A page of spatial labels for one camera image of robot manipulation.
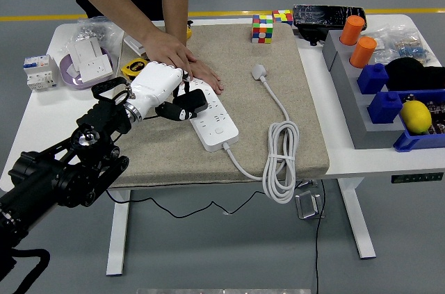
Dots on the person's right hand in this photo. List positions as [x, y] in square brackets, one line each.
[167, 50]

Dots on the person's left hand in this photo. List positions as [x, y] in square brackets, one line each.
[206, 75]

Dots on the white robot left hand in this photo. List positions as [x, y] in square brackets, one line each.
[156, 82]

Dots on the black plug adapter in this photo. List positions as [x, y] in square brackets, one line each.
[194, 101]

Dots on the white power strip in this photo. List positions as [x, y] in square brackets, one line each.
[212, 137]

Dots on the yellow tape measure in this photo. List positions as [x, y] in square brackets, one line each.
[132, 68]

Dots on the small yellow black tool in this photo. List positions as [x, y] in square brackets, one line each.
[190, 33]

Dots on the grey-brown mat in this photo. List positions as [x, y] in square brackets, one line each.
[243, 113]

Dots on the purple bowl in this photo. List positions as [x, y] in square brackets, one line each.
[92, 85]

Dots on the large Rubik's cube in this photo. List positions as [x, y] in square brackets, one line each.
[262, 30]

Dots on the clear bag of metal parts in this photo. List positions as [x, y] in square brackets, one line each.
[92, 30]

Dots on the small Rubik's cube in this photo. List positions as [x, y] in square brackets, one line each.
[283, 16]

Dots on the white circuit breaker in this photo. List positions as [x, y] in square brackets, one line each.
[36, 71]

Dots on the black wrapped box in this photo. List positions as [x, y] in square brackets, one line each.
[320, 17]

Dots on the grey stepped block holder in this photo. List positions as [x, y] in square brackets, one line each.
[347, 75]

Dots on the orange cylinder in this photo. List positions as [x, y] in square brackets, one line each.
[362, 52]
[352, 30]

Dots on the white table leg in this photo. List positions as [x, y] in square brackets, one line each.
[358, 224]
[118, 238]

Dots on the blue block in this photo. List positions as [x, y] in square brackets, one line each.
[372, 78]
[384, 108]

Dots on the clear bag of components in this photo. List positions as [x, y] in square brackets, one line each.
[403, 45]

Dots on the black cloth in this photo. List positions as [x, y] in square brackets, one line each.
[410, 73]

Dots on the yellow lemon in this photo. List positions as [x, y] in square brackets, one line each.
[415, 116]

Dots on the blue plastic bin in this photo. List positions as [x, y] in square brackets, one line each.
[417, 141]

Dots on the black table control panel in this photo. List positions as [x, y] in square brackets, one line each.
[417, 178]

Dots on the dark circuit boards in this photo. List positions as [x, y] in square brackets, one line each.
[438, 110]

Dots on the white square wall switch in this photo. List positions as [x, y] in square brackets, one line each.
[133, 43]

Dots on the white wall socket panel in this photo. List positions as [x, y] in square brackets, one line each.
[99, 69]

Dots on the white switch panel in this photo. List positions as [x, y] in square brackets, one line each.
[83, 49]

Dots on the clear acrylic bracket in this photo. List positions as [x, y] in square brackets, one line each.
[307, 205]

